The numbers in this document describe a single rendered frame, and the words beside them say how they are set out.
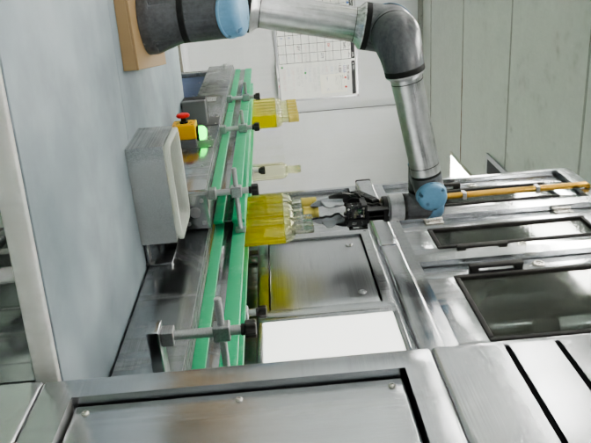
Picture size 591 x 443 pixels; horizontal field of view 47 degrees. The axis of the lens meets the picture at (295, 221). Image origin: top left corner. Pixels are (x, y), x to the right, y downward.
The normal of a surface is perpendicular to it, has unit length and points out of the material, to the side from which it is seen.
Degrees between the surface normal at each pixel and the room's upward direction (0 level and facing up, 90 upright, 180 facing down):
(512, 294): 90
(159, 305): 90
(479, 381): 90
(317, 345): 90
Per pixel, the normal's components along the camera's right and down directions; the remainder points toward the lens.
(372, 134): 0.04, 0.39
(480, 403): -0.07, -0.92
